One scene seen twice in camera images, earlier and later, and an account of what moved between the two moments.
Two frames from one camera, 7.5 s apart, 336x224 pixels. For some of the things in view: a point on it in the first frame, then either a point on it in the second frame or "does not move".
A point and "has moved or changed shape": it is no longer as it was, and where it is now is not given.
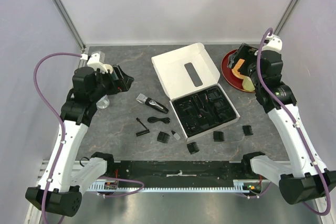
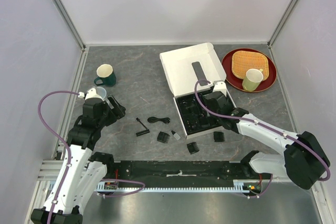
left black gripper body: [113, 86] → [110, 115]
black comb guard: [163, 137] does not move
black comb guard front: [192, 147] does not move
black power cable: [154, 119] does not move
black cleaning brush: [138, 119] does not move
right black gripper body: [248, 53] → [208, 106]
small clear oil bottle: [176, 135] does not move
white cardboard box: [188, 70] has moved or changed shape
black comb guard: [218, 136] does not move
